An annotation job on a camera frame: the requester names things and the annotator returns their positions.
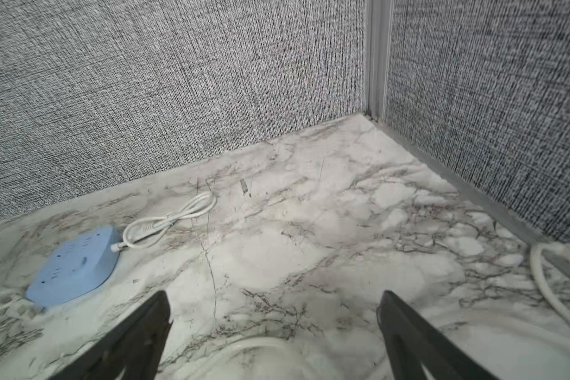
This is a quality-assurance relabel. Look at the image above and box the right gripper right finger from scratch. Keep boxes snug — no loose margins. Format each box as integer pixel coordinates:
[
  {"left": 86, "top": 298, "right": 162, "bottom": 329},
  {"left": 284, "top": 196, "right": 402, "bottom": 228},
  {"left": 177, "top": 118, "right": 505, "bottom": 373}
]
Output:
[{"left": 376, "top": 291, "right": 495, "bottom": 379}]

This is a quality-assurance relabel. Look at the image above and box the blue square power strip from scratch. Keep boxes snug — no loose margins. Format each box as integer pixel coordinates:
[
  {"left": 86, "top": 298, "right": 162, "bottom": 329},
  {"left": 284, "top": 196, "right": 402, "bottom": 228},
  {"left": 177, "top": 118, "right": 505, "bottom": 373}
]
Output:
[{"left": 25, "top": 226, "right": 120, "bottom": 308}]

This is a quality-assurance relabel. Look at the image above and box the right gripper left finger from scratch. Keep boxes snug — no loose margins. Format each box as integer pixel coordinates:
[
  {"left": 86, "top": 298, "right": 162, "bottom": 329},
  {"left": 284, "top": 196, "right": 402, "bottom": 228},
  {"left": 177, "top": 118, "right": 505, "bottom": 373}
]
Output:
[{"left": 52, "top": 291, "right": 172, "bottom": 379}]

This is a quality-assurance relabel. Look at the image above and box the long strip white cable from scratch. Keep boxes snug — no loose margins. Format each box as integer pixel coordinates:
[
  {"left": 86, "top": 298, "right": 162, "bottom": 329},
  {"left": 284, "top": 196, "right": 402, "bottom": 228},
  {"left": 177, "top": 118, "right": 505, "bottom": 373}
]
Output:
[{"left": 170, "top": 241, "right": 570, "bottom": 380}]

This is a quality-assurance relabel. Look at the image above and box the blue strip white cable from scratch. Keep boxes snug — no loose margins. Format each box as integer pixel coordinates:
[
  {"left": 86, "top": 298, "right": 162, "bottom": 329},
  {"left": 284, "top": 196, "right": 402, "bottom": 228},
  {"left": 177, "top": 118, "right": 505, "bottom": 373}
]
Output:
[{"left": 110, "top": 191, "right": 218, "bottom": 253}]

